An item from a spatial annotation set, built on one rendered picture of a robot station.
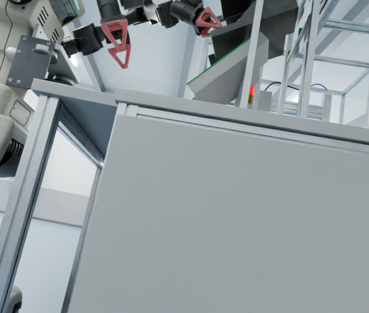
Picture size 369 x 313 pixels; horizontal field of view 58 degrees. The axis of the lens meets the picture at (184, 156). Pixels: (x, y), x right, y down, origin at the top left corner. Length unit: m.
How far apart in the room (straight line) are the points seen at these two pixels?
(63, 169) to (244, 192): 11.94
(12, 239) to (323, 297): 0.65
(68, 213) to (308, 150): 11.76
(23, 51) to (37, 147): 0.37
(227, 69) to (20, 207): 0.68
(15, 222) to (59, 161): 11.81
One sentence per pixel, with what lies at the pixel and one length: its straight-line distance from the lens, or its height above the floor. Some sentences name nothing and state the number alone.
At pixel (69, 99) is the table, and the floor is 0.83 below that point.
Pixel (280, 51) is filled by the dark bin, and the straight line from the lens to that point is 1.38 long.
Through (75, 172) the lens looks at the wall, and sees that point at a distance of 12.42.
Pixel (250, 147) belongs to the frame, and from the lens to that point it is 0.72.
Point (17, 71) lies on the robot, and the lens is 1.10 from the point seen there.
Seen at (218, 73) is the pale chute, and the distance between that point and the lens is 1.06.
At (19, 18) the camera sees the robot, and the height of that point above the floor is 1.10.
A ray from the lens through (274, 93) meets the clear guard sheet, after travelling 3.09.
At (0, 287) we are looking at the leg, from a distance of 0.85.
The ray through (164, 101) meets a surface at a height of 0.84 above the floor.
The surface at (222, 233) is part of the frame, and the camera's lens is 0.69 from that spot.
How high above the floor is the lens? 0.58
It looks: 12 degrees up
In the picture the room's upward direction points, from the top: 11 degrees clockwise
